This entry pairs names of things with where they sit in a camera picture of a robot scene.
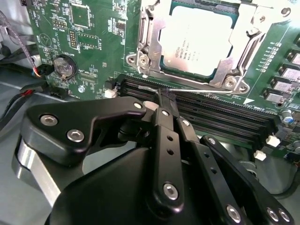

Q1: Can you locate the metal locking lever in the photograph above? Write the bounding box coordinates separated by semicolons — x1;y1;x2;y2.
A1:
137;84;237;95
138;0;152;71

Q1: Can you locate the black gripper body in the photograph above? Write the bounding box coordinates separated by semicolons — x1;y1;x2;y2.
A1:
49;145;222;225

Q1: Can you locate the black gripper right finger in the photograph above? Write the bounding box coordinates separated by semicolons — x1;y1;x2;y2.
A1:
166;91;295;225

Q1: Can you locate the CPU with silver top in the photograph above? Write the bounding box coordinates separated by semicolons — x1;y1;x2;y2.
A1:
159;2;240;79

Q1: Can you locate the metal socket cover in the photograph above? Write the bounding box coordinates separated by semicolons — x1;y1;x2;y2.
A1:
146;0;267;89

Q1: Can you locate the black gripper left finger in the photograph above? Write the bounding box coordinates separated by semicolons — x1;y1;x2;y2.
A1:
11;89;187;216

